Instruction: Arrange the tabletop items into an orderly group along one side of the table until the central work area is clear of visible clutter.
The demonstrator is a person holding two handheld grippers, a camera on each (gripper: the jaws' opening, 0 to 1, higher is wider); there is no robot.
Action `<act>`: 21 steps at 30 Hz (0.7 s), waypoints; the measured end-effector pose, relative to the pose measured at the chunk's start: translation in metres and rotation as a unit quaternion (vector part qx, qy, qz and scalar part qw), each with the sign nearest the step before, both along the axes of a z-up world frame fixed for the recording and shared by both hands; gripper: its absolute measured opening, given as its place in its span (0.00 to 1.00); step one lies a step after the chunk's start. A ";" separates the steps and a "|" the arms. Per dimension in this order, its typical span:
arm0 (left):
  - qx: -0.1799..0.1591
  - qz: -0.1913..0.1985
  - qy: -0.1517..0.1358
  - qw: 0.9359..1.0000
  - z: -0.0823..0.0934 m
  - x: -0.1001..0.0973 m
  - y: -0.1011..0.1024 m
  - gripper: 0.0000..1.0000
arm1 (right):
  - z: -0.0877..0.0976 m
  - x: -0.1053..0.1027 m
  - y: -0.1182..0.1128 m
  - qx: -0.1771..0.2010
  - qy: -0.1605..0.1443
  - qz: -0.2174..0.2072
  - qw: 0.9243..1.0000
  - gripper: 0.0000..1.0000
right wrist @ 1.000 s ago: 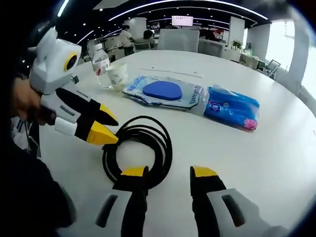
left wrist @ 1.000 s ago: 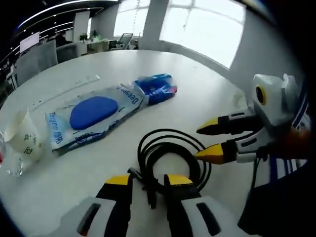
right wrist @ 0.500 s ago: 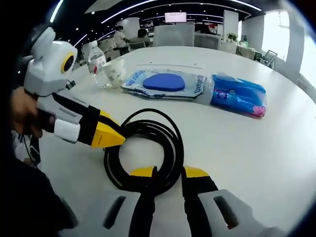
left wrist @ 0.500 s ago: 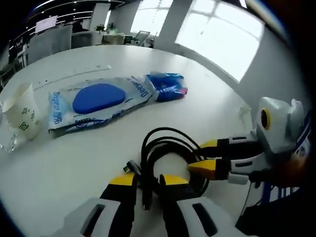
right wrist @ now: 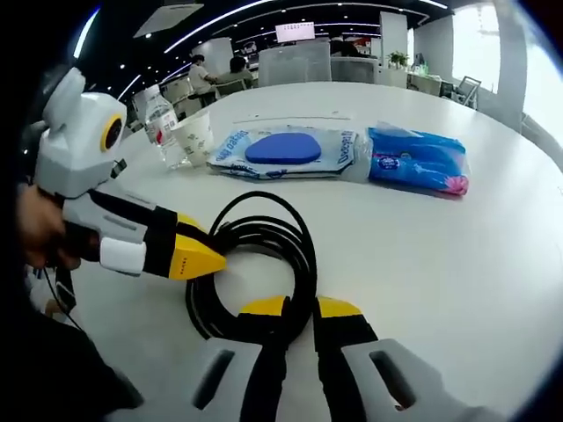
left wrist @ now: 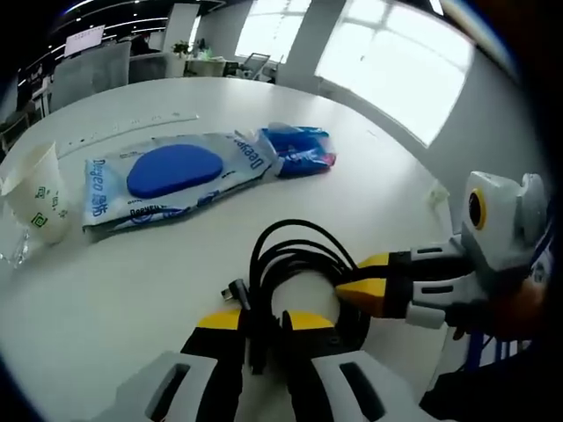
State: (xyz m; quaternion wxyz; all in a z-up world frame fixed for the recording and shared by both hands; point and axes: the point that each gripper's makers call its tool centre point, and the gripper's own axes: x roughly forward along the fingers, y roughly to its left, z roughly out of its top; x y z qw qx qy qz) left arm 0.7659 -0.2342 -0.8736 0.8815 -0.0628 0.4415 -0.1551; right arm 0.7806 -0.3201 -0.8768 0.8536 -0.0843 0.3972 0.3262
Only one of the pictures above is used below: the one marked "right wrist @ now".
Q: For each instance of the narrow window with blinds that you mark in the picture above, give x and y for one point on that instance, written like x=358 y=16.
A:
x=475 y=39

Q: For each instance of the wall monitor screen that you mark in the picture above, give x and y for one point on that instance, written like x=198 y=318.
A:
x=295 y=32

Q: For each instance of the white paper cup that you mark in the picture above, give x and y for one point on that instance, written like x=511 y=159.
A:
x=193 y=138

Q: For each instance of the large bright window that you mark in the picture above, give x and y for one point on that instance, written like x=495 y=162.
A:
x=545 y=88

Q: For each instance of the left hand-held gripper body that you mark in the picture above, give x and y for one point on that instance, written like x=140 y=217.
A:
x=75 y=145

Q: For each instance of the green potted plant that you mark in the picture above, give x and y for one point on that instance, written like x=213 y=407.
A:
x=398 y=58

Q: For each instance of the person's dark clothing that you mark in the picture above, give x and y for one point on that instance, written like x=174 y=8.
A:
x=53 y=373

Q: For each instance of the white pillar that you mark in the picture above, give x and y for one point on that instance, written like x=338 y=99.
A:
x=393 y=35

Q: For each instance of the blue tissue pack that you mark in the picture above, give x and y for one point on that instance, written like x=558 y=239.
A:
x=418 y=162

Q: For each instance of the white power strip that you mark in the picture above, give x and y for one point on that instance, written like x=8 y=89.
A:
x=290 y=118

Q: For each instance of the person's left hand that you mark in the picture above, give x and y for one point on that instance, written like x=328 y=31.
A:
x=41 y=233

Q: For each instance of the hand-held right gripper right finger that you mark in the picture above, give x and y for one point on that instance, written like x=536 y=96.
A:
x=338 y=369

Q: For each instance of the grey desk partition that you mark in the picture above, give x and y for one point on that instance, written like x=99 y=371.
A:
x=354 y=70

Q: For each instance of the clear plastic water bottle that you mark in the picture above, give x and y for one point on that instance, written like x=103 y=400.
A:
x=160 y=123

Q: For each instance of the white tabletop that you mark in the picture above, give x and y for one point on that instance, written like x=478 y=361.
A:
x=418 y=272

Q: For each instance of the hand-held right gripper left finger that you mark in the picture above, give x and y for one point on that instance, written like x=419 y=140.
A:
x=264 y=369

